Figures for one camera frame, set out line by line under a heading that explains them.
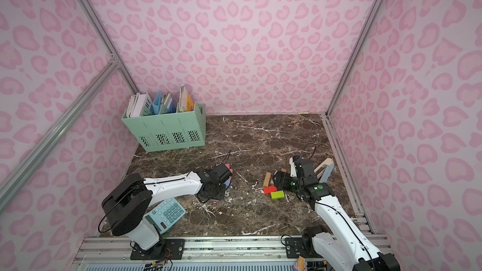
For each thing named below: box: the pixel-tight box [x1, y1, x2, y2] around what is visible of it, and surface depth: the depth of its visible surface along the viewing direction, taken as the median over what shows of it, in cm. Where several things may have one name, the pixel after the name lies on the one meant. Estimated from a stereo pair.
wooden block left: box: [262, 171, 272, 187], surface depth 92 cm
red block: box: [263, 185, 279, 195], surface depth 90 cm
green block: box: [270, 190, 285, 200], surface depth 89 cm
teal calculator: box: [144, 198, 187, 234], surface depth 82 cm
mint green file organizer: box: [121, 102, 207, 153], surface depth 95 cm
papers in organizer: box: [125, 85, 195, 118], surface depth 94 cm
